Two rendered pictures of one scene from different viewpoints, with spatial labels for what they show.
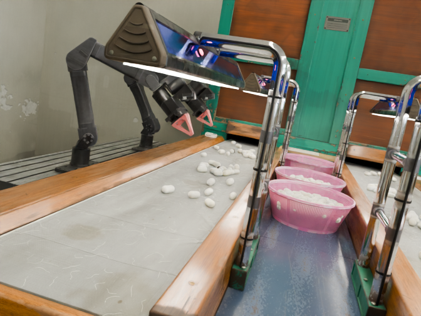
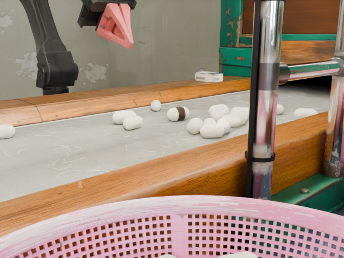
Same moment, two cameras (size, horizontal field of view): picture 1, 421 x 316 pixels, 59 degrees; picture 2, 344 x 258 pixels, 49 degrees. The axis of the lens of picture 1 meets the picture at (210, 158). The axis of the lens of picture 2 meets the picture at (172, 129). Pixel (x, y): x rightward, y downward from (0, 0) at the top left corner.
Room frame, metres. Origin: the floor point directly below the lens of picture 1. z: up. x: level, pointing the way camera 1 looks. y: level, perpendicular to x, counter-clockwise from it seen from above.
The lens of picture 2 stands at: (1.30, -0.43, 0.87)
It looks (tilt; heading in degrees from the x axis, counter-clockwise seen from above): 14 degrees down; 35
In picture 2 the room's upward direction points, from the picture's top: straight up
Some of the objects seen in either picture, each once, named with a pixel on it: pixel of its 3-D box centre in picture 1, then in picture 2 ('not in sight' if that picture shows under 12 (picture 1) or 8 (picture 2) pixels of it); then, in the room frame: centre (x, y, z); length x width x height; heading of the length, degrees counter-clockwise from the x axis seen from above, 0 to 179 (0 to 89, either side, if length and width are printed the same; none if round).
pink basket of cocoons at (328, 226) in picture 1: (307, 206); not in sight; (1.12, -0.32, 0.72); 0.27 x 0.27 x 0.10
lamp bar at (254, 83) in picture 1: (261, 86); not in sight; (1.72, -0.17, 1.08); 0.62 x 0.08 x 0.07; 167
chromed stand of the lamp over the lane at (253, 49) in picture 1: (225, 155); not in sight; (0.75, -0.03, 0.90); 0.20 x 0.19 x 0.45; 167
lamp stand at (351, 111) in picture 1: (363, 145); not in sight; (1.60, -0.64, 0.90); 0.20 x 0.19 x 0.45; 167
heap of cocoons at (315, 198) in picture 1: (306, 208); not in sight; (1.12, -0.32, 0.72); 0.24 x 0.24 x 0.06
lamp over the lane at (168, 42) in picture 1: (203, 61); not in sight; (0.77, 0.05, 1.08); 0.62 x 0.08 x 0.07; 167
